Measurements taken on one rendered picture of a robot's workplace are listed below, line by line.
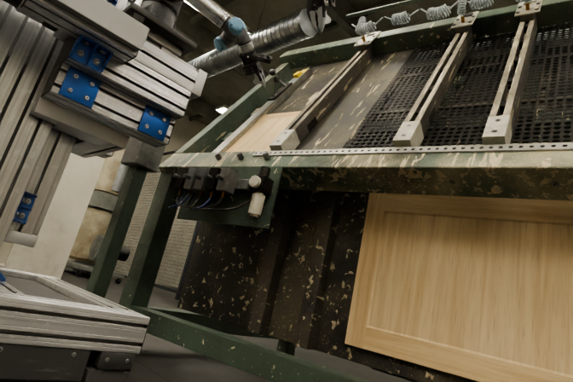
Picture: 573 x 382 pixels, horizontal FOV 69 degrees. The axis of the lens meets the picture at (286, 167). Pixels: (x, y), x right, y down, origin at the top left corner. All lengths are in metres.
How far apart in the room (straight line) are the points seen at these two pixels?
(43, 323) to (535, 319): 1.26
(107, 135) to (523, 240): 1.30
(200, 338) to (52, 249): 3.92
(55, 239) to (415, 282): 4.51
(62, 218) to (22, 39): 4.11
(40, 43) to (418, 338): 1.45
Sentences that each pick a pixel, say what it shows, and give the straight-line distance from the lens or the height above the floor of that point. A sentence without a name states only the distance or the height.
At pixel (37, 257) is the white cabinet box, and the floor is 0.17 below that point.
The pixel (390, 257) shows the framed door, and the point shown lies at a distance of 1.53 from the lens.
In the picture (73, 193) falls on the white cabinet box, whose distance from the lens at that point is 5.46.
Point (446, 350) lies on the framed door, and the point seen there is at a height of 0.31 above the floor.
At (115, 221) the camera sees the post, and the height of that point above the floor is 0.50.
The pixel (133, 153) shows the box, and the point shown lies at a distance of 1.93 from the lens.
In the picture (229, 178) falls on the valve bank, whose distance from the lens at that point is 1.58.
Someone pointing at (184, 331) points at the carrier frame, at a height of 0.15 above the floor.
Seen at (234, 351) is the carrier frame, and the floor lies 0.15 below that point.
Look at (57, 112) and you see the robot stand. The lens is 1.35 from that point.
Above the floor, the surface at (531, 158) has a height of 0.84.
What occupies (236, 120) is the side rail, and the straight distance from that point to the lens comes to 2.39.
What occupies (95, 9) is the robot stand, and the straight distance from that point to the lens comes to 1.19.
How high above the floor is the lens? 0.35
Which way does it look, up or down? 17 degrees up
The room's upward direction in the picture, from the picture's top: 13 degrees clockwise
